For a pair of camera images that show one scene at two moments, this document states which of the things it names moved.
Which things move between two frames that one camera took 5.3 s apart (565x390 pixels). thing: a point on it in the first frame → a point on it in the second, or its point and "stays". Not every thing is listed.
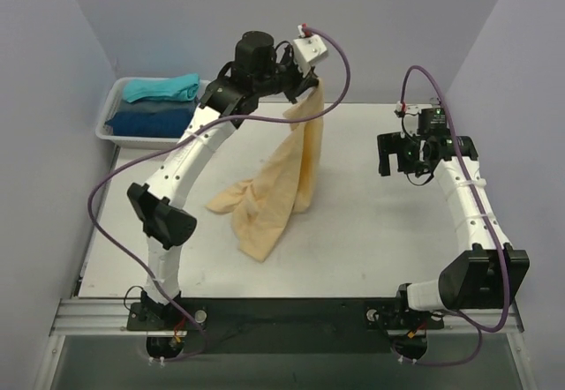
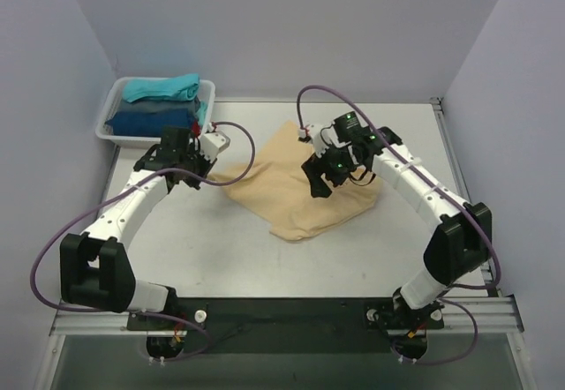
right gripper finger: (384, 167) → (319, 189)
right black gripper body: (393, 151) → (322, 169)
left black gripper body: (298, 84) → (192, 171)
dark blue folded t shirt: (158, 124) stays
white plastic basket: (109, 109) stays
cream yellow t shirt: (282, 180) → (277, 187)
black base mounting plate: (286, 326) stays
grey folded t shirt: (157, 105) stays
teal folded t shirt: (178, 86) stays
